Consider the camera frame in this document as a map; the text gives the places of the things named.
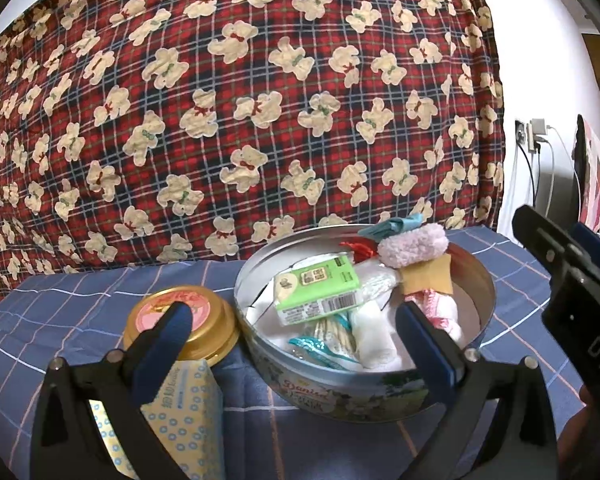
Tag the white charger plug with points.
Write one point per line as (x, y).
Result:
(537, 129)

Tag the red knot ornament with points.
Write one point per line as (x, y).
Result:
(362, 250)

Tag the gold tin lid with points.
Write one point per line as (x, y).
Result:
(205, 320)

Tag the blue checked bed sheet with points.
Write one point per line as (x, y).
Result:
(55, 310)

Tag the green tissue pack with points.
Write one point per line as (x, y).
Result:
(315, 290)

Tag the clear plastic bag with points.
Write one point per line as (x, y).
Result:
(377, 285)

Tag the teal cloth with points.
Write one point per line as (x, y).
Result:
(395, 226)

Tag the cotton swab pack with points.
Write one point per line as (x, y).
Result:
(325, 342)

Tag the pink fluffy cloth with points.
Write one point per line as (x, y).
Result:
(415, 245)

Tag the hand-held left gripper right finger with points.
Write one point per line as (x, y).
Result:
(422, 345)

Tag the round metal cookie tin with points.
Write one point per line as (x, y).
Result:
(330, 395)

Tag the yellow sponge cloth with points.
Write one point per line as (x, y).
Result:
(430, 272)

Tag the pink patterned board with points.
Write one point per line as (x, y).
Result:
(595, 175)

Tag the person's right hand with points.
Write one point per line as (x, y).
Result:
(575, 435)

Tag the red plaid bear-print blanket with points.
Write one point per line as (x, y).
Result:
(230, 110)

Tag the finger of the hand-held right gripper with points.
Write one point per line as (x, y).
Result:
(597, 250)
(540, 237)

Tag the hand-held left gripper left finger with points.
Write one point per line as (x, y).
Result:
(166, 340)

